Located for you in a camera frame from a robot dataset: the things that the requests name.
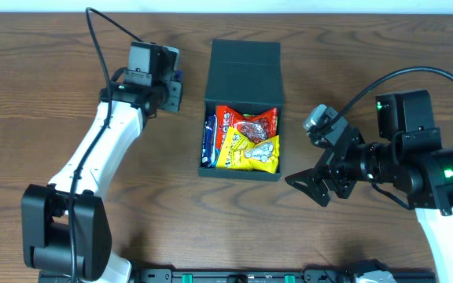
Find purple Dairy Milk chocolate bar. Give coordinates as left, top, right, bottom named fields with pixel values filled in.
left=202, top=113, right=218, bottom=166

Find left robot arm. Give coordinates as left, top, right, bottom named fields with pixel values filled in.
left=21, top=41, right=182, bottom=282

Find yellow Hacks candy bag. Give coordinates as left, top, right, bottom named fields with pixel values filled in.
left=215, top=127, right=280, bottom=174

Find red Hacks candy bag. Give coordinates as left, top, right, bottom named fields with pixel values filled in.
left=215, top=105, right=278, bottom=149

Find blue Oreo cookie pack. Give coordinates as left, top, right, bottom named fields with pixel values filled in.
left=201, top=135, right=215, bottom=167

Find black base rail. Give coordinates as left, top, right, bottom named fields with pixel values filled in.
left=38, top=268, right=436, bottom=283

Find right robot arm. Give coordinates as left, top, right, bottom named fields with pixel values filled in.
left=285, top=90, right=453, bottom=282

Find dark green box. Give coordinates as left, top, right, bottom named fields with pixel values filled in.
left=198, top=39, right=284, bottom=182

